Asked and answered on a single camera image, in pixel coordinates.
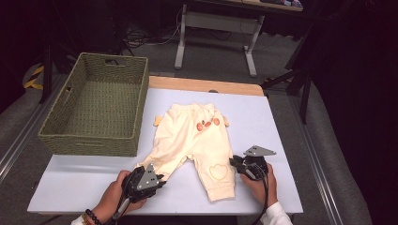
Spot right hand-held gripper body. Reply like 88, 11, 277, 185
242, 144, 277, 182

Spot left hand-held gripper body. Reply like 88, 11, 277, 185
121, 163, 160, 204

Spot cream baby pants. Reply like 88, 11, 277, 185
136, 102, 237, 203

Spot green woven basket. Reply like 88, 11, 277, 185
38, 52, 150, 158

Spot person's right hand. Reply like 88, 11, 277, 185
239, 163, 279, 207

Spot person's left hand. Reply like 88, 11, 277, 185
93, 170, 148, 224

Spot wooden table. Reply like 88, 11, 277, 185
148, 75, 266, 98

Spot black tripod stand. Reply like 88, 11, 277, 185
260, 24, 314, 125

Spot desk with white legs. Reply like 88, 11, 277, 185
174, 0, 304, 78

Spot black metal stand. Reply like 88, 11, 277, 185
38, 46, 54, 105

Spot colourful items on desk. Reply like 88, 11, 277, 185
259, 0, 304, 9

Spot left hand-held gripper cable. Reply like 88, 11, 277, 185
109, 197, 131, 225

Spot hand-held gripper cable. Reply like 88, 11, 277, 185
109, 197, 131, 225
250, 170, 270, 225

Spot right hand-held gripper cable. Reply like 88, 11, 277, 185
250, 170, 270, 225

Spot metal floor rail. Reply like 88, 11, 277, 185
288, 93, 345, 225
0, 74, 68, 184

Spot black bead bracelet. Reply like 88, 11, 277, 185
84, 208, 103, 225

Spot bundle of floor cables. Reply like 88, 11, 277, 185
122, 8, 183, 50

